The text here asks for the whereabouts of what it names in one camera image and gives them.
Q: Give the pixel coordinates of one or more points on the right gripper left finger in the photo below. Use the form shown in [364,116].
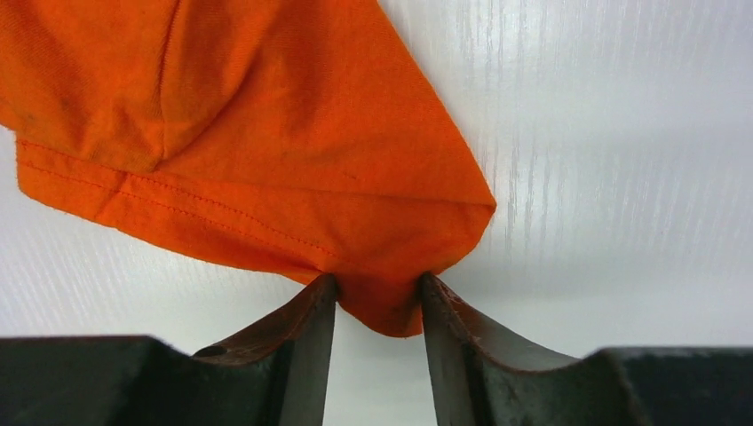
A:
[273,372]

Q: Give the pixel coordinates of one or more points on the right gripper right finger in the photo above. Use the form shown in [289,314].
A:
[483,373]

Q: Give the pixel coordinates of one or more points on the orange t shirt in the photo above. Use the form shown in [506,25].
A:
[292,137]

